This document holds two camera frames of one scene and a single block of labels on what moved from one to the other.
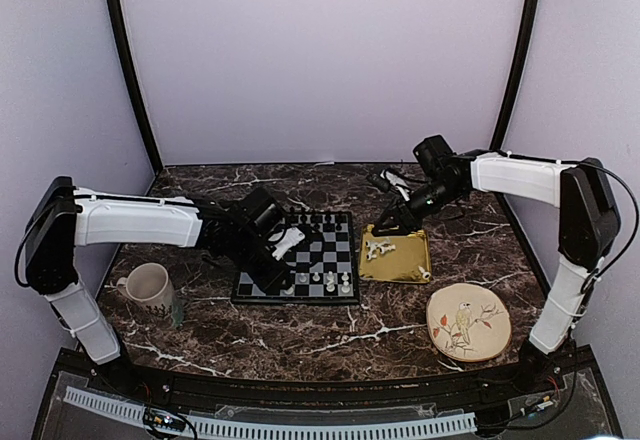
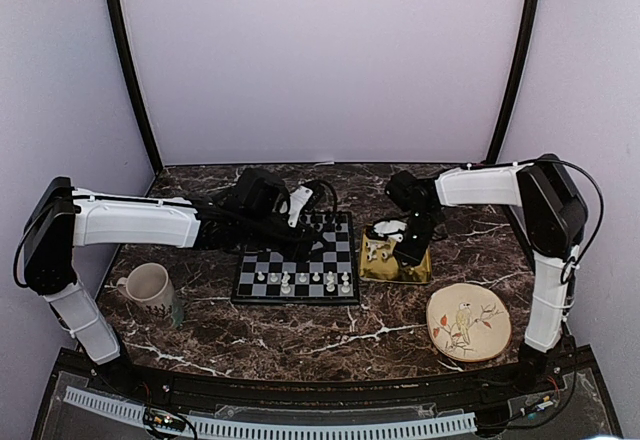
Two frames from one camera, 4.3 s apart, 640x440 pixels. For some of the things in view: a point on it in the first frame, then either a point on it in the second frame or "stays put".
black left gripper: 272,280 → 298,250
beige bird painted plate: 468,322 stays put
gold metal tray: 400,264 stays put
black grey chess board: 323,267 stays put
